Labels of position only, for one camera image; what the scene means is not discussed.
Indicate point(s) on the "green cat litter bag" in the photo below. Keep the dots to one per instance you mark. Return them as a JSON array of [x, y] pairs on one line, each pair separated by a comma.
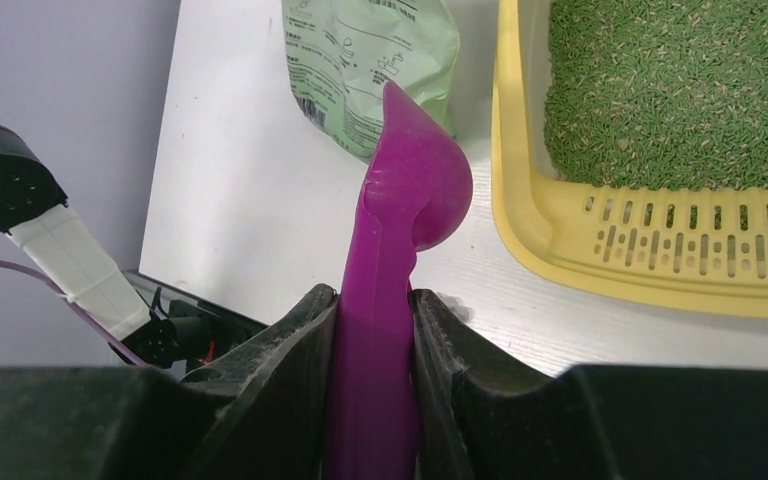
[[341, 53]]

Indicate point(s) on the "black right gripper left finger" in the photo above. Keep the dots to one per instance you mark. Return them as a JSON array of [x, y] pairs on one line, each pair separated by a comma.
[[254, 413]]

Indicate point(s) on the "yellow litter box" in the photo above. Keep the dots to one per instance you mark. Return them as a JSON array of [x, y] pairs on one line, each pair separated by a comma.
[[703, 251]]

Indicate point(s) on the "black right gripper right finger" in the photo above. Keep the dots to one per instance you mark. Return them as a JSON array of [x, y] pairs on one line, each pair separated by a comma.
[[486, 415]]

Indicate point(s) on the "magenta plastic scoop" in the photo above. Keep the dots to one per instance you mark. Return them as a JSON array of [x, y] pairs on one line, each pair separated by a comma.
[[416, 192]]

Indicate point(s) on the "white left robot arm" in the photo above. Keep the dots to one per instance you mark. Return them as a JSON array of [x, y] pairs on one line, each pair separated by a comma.
[[35, 215]]

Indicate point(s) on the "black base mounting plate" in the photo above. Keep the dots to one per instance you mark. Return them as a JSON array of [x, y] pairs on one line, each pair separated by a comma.
[[185, 332]]

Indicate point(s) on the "green litter in box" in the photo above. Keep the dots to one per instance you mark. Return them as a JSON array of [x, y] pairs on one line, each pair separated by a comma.
[[659, 94]]

